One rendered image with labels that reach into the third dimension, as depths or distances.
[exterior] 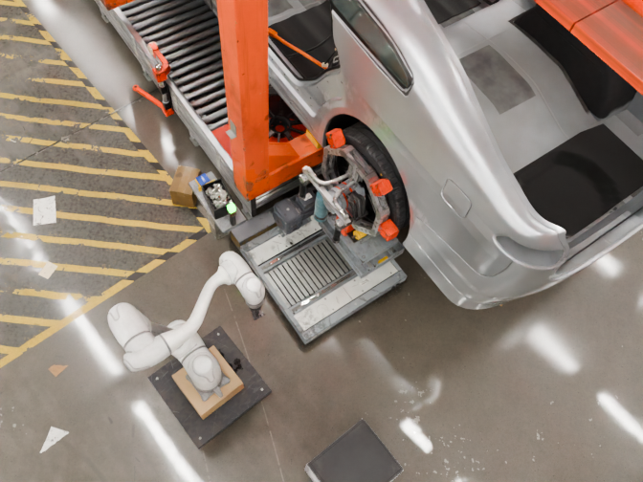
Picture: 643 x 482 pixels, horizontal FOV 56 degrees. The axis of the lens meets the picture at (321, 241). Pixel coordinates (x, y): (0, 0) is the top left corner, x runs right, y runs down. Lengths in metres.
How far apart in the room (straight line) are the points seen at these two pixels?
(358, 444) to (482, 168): 1.66
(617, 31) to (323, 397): 3.01
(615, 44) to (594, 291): 3.51
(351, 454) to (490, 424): 1.00
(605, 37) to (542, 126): 2.73
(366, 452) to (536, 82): 2.40
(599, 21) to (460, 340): 3.09
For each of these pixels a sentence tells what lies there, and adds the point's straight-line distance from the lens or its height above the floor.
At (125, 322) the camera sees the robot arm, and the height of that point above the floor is 1.21.
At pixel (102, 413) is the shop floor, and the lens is 3.93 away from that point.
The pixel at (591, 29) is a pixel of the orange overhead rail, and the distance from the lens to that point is 1.22.
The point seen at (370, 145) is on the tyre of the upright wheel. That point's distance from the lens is 3.22.
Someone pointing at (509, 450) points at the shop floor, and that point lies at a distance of 4.02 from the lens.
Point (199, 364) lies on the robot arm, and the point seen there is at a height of 0.68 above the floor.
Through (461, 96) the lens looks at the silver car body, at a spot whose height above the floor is 1.79.
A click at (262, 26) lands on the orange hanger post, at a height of 1.85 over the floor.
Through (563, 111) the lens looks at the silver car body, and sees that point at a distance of 4.05.
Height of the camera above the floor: 3.72
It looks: 62 degrees down
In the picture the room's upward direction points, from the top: 9 degrees clockwise
